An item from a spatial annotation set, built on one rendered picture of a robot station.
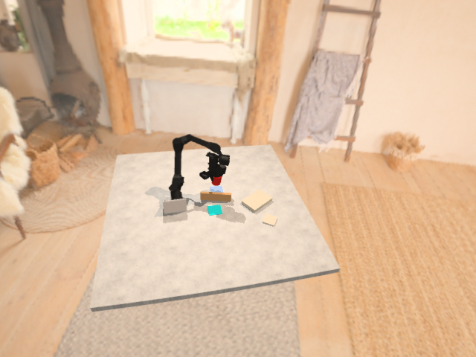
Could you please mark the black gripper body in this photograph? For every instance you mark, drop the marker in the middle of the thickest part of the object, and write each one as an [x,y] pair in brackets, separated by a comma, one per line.
[206,175]

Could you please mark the orange wooden bar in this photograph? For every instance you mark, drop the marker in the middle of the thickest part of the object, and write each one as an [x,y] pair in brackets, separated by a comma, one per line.
[214,196]

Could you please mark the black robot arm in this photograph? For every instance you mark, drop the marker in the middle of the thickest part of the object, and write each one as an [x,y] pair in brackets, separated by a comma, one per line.
[178,143]

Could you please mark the red cup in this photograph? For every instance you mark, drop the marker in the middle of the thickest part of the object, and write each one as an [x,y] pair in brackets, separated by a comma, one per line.
[216,181]

